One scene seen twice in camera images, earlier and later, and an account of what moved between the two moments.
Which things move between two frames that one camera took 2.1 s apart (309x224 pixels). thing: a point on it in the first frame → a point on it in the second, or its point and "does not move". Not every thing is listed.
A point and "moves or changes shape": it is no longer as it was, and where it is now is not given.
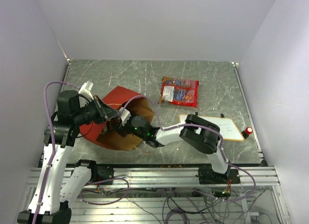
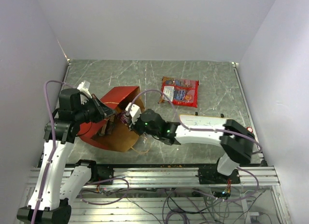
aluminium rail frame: x=172 y=195 does not move
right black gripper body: x=128 y=128 → x=140 y=127
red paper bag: x=110 y=134 moves or changes shape
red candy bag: x=179 y=91 does not move
